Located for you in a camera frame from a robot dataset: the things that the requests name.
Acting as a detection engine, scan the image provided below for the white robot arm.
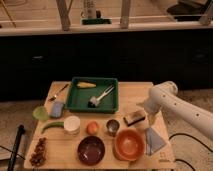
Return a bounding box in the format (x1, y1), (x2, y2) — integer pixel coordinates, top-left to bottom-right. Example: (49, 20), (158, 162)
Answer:
(138, 81), (213, 141)

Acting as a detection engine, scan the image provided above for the small metal cup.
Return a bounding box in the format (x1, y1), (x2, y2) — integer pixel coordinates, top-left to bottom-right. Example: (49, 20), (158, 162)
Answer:
(106, 119), (120, 136)

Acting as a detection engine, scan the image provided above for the white paper cup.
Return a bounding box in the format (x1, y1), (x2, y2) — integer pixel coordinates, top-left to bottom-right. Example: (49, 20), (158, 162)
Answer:
(64, 116), (80, 134)

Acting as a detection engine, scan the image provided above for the light green plastic cup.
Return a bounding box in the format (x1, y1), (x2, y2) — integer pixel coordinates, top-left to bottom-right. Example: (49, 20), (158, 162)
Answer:
(32, 106), (49, 122)

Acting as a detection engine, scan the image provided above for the blue folded cloth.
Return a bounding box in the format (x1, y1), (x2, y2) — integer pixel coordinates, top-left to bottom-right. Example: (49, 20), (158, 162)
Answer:
(145, 127), (166, 156)

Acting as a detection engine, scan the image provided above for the orange bowl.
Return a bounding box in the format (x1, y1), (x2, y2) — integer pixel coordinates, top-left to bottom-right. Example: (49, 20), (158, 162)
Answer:
(113, 129), (145, 161)

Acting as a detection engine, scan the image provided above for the white dish brush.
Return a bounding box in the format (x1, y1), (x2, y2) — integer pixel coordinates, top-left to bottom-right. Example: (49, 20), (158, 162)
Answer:
(88, 85), (114, 108)

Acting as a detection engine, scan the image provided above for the orange fruit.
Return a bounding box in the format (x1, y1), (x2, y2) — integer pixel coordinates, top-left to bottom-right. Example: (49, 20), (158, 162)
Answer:
(86, 121), (99, 135)

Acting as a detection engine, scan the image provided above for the green plastic tray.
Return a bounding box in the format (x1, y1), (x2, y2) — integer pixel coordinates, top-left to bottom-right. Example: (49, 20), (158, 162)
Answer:
(65, 77), (118, 113)

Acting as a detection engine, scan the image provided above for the dark purple bowl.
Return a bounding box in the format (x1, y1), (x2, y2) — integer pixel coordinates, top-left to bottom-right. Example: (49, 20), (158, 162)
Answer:
(77, 136), (105, 166)

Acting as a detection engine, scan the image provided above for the yellow corn cob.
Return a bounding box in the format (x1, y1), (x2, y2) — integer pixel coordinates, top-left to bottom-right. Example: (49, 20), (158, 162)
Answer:
(77, 82), (96, 88)

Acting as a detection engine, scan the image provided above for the blue sponge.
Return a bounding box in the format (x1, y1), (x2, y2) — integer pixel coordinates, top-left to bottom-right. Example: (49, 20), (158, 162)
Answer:
(50, 101), (64, 118)

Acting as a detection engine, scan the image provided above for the white bottle on green base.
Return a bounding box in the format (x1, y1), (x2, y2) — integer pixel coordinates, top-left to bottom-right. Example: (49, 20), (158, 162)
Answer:
(81, 0), (111, 25)

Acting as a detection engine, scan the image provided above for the brown grape bunch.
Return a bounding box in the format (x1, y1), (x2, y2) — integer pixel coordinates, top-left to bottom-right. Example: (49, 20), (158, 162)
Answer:
(30, 137), (46, 167)

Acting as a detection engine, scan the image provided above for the black pole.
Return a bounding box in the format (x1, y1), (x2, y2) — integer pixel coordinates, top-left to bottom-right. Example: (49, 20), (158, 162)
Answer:
(7, 125), (25, 171)

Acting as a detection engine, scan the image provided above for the black cable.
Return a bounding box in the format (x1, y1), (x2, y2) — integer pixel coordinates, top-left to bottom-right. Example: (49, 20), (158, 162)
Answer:
(168, 132), (213, 171)

